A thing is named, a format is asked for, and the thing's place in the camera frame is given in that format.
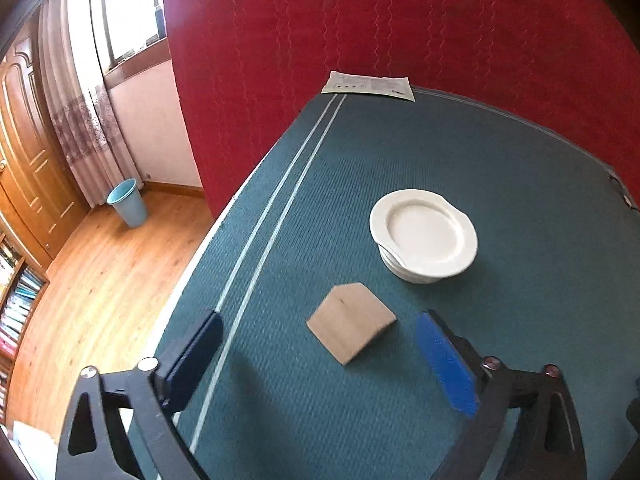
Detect patterned curtain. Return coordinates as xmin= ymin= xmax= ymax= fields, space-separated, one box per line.
xmin=38 ymin=0 xmax=141 ymax=207

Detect blue waste bin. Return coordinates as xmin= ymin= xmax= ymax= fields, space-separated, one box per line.
xmin=106 ymin=178 xmax=148 ymax=229

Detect black wristwatch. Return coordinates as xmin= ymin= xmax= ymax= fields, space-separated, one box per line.
xmin=608 ymin=174 xmax=639 ymax=211

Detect red quilted blanket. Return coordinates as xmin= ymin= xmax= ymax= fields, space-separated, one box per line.
xmin=164 ymin=0 xmax=639 ymax=212

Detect white paper leaflet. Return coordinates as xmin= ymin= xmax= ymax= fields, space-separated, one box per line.
xmin=321 ymin=70 xmax=416 ymax=102

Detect tan wooden wedge block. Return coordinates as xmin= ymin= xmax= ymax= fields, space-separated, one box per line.
xmin=306 ymin=283 xmax=397 ymax=366

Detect green table mat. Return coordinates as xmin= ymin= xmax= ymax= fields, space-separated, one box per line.
xmin=160 ymin=91 xmax=639 ymax=479

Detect bookshelf with books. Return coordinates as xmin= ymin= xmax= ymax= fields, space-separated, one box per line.
xmin=0 ymin=226 xmax=49 ymax=427

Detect wooden door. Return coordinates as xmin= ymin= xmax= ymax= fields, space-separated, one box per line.
xmin=1 ymin=18 xmax=89 ymax=269

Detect white stacked plates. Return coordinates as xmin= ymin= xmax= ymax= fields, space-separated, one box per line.
xmin=369 ymin=188 xmax=478 ymax=284

